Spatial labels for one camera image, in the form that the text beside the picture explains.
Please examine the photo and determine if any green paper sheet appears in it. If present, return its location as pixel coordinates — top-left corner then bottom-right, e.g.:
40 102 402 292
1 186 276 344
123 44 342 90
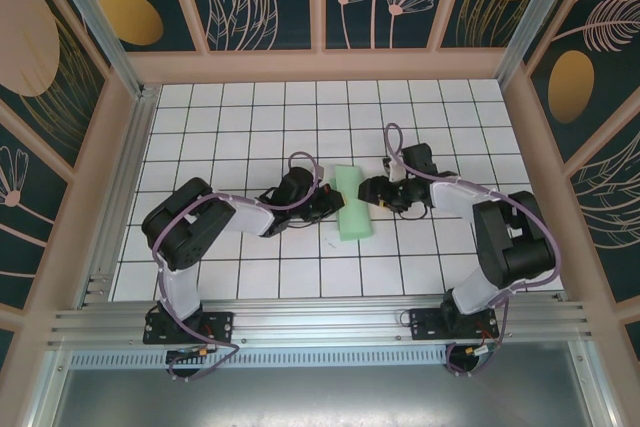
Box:
333 164 376 242

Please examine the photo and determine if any grey metal sheet shelf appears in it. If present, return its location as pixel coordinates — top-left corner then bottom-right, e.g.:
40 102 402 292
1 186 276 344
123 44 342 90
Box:
37 339 614 427

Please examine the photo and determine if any long aluminium mounting rail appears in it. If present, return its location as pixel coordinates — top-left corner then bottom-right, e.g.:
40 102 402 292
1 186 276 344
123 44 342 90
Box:
47 299 591 348

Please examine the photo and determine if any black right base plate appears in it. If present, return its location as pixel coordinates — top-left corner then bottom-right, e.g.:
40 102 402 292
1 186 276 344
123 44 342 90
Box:
408 307 499 341

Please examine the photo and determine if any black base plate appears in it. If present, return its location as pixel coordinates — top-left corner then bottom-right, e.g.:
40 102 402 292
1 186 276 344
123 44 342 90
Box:
143 310 236 346
408 307 499 341

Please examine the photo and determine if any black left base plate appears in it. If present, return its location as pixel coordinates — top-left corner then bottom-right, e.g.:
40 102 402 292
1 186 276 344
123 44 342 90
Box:
143 310 236 346

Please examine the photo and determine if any slotted grey cable duct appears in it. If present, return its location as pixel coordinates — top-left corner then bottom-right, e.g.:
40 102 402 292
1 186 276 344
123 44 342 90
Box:
69 349 451 368

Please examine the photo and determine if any aluminium side rail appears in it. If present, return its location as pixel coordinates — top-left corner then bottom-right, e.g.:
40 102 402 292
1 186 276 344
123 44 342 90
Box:
79 85 161 308

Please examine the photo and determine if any aluminium corner post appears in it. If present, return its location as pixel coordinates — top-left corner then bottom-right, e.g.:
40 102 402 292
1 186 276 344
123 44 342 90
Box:
39 0 146 98
494 0 586 83

